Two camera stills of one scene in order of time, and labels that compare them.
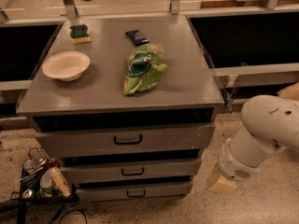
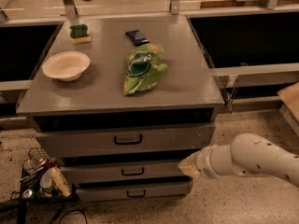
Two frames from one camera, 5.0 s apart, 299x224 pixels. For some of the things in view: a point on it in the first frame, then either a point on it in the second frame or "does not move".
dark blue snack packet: [136, 37] does not move
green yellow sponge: [79, 34] does not move
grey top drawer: [124, 141] does not move
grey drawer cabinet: [125, 105] does not move
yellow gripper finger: [222, 186] → [190, 166]
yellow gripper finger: [213, 175] → [191, 159]
